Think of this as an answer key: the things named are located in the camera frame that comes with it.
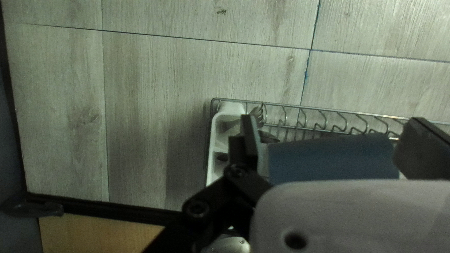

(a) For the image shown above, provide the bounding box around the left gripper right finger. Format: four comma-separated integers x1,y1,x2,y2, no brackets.
393,117,450,180

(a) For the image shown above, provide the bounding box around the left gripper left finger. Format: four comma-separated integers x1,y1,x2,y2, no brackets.
142,115,274,253

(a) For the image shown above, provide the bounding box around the black spoon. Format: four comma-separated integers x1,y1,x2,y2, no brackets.
259,132,281,144

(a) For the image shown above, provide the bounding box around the black fork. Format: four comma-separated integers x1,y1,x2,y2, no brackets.
250,104,267,129

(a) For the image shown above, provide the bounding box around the dark blue cup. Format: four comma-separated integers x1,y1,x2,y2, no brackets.
266,132,401,185

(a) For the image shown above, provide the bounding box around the white cutlery holder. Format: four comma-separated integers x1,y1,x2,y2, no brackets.
206,102,272,187

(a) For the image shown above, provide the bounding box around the wire dish rack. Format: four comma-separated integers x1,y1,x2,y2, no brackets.
204,98,450,170

